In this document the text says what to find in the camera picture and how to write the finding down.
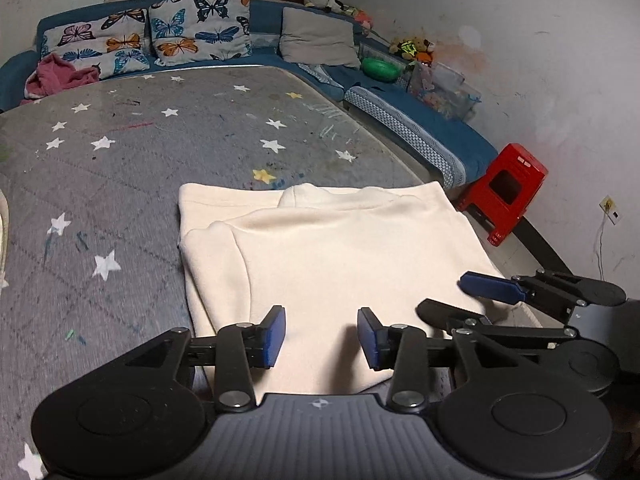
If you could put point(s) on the pink cloth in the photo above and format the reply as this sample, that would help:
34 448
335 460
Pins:
60 77

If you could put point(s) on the colourful plush toy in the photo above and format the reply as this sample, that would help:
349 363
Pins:
357 16

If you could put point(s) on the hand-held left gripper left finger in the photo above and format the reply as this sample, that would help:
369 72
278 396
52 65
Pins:
275 336

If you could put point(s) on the brown and green plush toy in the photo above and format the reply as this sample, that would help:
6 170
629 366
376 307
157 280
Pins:
412 49

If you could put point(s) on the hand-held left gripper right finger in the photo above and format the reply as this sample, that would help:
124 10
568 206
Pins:
367 341

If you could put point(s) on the cream sweater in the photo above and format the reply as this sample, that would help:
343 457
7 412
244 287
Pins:
325 260

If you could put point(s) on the blue sofa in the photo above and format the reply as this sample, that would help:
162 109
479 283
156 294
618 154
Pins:
470 155

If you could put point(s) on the clear plastic box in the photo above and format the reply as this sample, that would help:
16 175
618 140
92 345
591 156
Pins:
445 90

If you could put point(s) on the grey pillow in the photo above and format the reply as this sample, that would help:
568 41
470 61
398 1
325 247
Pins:
320 37

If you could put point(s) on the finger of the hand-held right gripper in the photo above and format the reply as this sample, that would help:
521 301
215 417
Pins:
490 287
450 312

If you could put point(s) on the wall socket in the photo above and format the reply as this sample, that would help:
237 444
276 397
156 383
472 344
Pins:
611 207

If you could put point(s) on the butterfly print pillow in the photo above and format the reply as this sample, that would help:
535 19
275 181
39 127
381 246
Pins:
95 45
200 25

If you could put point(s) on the green bowl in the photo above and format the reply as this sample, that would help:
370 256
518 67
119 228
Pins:
380 67

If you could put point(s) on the red plastic stool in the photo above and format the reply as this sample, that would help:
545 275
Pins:
520 160

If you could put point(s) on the grey starred table cover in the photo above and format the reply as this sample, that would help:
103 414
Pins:
150 135

